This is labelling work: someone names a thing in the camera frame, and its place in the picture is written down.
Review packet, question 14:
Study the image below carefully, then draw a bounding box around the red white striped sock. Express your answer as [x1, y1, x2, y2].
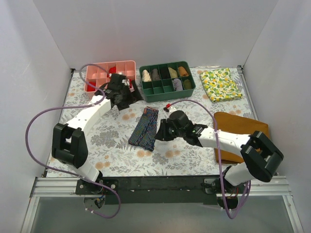
[129, 79, 134, 89]

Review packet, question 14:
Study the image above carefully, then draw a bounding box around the black rolled underwear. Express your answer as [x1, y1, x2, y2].
[159, 67, 171, 79]

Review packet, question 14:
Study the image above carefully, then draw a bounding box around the navy striped underwear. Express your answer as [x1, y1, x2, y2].
[128, 107, 159, 151]

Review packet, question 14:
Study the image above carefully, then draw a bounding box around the green divided organizer box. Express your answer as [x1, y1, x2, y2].
[139, 61, 196, 102]

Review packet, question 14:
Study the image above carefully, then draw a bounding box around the red rolled sock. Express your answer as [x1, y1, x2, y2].
[109, 66, 117, 74]
[86, 82, 96, 92]

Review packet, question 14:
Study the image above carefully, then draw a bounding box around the orange brown rolled underwear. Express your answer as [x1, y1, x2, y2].
[178, 66, 190, 77]

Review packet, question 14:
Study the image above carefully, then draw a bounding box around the pink divided organizer box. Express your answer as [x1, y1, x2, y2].
[85, 60, 136, 92]

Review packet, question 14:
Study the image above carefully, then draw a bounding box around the grey striped rolled underwear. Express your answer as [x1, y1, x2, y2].
[172, 78, 183, 91]

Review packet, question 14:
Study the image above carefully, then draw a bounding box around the red rolled sock bottom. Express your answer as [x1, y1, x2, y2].
[86, 82, 96, 92]

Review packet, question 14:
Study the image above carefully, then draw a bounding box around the aluminium frame rail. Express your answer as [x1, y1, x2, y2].
[21, 176, 303, 233]

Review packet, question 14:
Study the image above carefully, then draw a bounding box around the beige yellow rolled underwear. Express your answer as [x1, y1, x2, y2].
[168, 67, 178, 79]

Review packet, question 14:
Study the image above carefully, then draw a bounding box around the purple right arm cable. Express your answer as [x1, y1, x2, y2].
[164, 99, 251, 219]

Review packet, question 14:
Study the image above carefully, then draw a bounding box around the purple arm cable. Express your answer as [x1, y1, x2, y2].
[25, 64, 121, 218]
[164, 99, 251, 219]

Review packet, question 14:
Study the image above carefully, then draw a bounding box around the olive green rolled underwear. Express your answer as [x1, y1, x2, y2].
[183, 79, 192, 90]

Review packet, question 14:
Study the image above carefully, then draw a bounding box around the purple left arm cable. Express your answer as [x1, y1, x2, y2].
[25, 64, 121, 218]

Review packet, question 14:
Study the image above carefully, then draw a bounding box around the cream rolled underwear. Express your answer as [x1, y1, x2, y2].
[142, 69, 152, 82]

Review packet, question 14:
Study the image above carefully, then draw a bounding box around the mustard brown folded cloth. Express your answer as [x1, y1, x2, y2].
[214, 112, 271, 164]

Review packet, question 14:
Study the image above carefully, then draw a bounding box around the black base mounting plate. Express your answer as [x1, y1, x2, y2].
[75, 175, 250, 206]

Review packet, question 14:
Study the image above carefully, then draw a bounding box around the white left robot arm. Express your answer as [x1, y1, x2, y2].
[52, 73, 143, 194]

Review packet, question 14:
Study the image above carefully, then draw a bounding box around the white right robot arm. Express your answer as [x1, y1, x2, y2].
[155, 110, 284, 193]

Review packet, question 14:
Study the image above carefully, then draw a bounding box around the red rolled sock top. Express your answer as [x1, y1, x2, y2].
[109, 66, 117, 74]

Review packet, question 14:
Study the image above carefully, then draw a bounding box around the lemon print folded cloth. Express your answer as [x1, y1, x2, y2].
[199, 68, 243, 102]

